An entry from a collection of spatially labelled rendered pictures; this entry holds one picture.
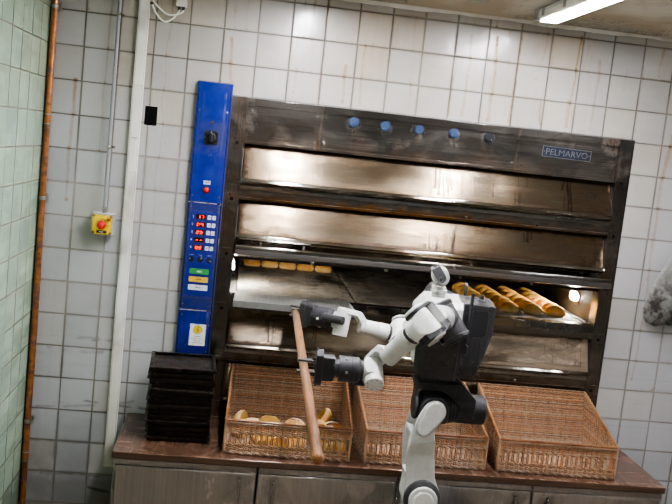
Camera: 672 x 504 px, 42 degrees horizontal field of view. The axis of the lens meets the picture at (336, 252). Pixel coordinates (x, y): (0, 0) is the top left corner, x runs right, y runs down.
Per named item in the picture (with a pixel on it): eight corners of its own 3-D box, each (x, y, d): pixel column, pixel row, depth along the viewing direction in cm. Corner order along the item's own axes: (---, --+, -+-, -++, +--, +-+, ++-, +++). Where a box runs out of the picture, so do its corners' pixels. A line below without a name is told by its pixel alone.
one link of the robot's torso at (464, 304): (478, 371, 355) (489, 284, 351) (488, 394, 321) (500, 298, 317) (405, 362, 356) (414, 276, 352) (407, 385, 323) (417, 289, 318)
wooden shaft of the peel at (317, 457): (323, 467, 213) (324, 455, 212) (311, 466, 213) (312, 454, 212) (298, 316, 382) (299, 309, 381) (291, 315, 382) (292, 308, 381)
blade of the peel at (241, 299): (355, 317, 393) (356, 311, 393) (232, 306, 388) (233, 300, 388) (348, 301, 428) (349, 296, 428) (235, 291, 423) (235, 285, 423)
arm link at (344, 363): (317, 352, 291) (353, 355, 292) (316, 345, 301) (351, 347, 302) (314, 389, 293) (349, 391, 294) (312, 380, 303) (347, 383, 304)
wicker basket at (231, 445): (225, 417, 422) (230, 361, 419) (341, 427, 427) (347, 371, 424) (220, 454, 374) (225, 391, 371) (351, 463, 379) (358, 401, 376)
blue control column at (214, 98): (186, 408, 615) (213, 97, 589) (209, 409, 617) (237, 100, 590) (159, 531, 424) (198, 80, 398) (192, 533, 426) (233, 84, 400)
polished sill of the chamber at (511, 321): (229, 299, 422) (229, 291, 422) (588, 330, 442) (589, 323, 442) (228, 302, 416) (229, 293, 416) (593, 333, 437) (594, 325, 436)
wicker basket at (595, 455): (468, 435, 436) (475, 381, 432) (578, 443, 441) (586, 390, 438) (493, 472, 388) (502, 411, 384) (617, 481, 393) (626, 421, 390)
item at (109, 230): (92, 232, 406) (94, 211, 404) (114, 234, 407) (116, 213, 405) (89, 234, 398) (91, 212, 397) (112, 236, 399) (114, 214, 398)
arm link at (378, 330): (361, 322, 380) (402, 333, 385) (361, 342, 373) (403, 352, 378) (371, 309, 373) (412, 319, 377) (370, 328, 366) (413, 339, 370)
